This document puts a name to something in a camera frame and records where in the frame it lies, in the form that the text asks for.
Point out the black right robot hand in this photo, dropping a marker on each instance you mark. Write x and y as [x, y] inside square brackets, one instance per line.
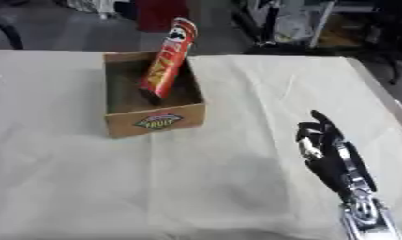
[329, 162]

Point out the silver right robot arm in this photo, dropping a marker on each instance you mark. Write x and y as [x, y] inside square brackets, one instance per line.
[368, 218]

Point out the tan cardboard box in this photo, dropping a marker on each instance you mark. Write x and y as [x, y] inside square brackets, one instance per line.
[153, 103]

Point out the white plastic bag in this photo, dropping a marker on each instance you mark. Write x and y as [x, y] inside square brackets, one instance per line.
[293, 26]

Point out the black tripod stand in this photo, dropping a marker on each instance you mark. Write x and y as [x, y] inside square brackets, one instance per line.
[269, 23]

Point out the red cylindrical snack can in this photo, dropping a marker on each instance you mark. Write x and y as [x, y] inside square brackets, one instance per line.
[166, 59]

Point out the red cabinet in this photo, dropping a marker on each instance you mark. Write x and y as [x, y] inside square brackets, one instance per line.
[161, 14]

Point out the black chair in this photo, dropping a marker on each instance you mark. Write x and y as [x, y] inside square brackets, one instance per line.
[7, 29]

